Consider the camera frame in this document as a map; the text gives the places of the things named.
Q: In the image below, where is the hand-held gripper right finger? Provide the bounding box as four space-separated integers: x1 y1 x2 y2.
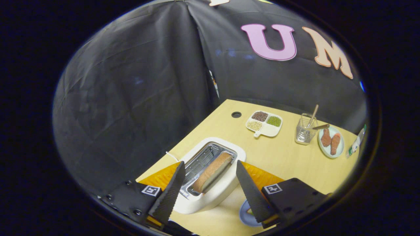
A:
236 160 328 229

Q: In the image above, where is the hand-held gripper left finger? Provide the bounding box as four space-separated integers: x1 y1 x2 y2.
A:
98 161 186 230

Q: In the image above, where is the plain bread slice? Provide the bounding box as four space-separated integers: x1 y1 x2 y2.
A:
191 152 233 194

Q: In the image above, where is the blue plate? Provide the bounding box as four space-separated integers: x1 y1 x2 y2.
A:
239 199 263 227

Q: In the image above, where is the white toaster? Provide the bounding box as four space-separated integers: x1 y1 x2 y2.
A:
173 137 246 214

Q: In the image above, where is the white divided bean dish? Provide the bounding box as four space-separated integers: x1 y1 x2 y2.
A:
245 110 283 138

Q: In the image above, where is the pale green plate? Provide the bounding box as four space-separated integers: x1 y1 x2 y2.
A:
317 126 345 159

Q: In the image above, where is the brown meat patty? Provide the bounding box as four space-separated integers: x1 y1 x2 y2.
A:
321 128 332 147
330 133 342 156

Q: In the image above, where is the black backdrop cloth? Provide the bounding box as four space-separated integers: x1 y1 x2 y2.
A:
52 0 368 197

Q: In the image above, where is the clear plastic water bottle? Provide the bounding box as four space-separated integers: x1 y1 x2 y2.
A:
346 125 367 159

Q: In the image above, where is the wire utensil holder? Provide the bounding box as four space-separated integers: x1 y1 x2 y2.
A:
295 113 319 145

